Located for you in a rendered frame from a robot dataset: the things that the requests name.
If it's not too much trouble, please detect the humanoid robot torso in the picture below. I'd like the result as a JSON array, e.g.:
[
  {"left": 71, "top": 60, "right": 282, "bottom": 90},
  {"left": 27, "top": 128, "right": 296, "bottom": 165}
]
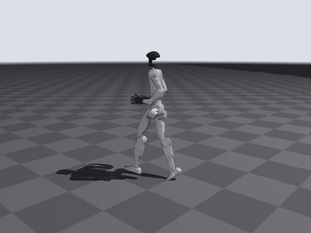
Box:
[{"left": 147, "top": 67, "right": 164, "bottom": 117}]

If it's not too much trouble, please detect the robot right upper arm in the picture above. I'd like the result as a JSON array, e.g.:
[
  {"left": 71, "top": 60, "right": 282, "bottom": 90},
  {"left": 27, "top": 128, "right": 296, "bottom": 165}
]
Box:
[{"left": 163, "top": 80, "right": 167, "bottom": 94}]

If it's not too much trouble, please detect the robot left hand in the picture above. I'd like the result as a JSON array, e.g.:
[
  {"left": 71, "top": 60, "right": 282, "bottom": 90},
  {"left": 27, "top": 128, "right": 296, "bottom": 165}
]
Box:
[{"left": 131, "top": 94, "right": 146, "bottom": 104}]

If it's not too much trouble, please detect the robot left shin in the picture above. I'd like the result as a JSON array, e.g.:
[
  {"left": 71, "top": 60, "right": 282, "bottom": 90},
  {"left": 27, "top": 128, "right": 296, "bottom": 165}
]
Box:
[{"left": 133, "top": 137, "right": 145, "bottom": 168}]

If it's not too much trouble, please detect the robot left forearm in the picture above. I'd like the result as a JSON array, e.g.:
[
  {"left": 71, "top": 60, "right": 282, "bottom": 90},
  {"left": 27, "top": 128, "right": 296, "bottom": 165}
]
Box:
[{"left": 142, "top": 89, "right": 162, "bottom": 105}]

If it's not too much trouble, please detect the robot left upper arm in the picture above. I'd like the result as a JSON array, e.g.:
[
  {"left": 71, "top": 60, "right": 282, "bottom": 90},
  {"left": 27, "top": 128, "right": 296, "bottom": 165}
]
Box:
[{"left": 148, "top": 70, "right": 164, "bottom": 93}]

